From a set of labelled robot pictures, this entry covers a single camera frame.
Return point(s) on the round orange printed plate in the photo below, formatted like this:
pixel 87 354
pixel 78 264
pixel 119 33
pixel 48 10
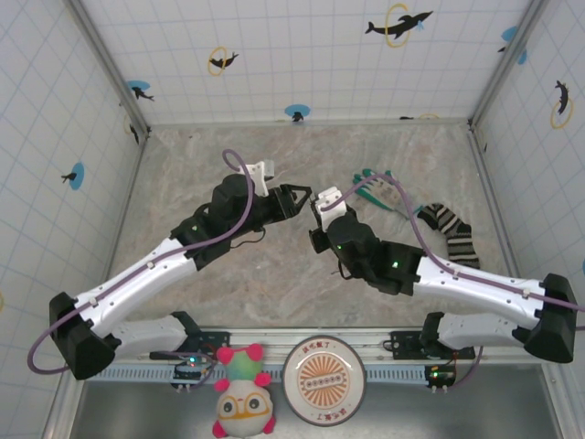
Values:
pixel 324 382

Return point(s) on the fish on blue disc sticker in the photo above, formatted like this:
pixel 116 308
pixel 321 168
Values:
pixel 297 113
pixel 75 176

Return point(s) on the aluminium frame post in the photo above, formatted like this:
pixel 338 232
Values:
pixel 109 68
pixel 507 59

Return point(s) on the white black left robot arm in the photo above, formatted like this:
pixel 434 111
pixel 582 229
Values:
pixel 137 285

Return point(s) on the aluminium frame bar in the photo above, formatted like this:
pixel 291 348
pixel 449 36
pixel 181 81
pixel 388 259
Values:
pixel 228 122
pixel 133 183
pixel 487 183

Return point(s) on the shark on blue oval sticker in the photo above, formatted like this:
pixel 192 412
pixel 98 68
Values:
pixel 139 90

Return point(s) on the blue patches fish sticker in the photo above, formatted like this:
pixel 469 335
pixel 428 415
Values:
pixel 509 34

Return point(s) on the pink white plush toy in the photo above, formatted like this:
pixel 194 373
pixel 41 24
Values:
pixel 244 407

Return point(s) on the black grey striped sock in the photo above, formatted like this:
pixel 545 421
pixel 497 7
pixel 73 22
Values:
pixel 457 238

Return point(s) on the small circuit board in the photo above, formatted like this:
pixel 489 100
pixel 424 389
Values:
pixel 441 377
pixel 189 372

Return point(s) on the green white work glove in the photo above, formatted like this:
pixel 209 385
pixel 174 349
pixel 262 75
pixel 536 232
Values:
pixel 372 192

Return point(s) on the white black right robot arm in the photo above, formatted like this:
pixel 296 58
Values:
pixel 475 292

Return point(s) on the grey metal panel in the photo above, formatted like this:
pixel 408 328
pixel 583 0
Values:
pixel 137 411

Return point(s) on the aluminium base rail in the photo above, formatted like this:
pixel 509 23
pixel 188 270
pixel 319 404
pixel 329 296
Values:
pixel 256 336

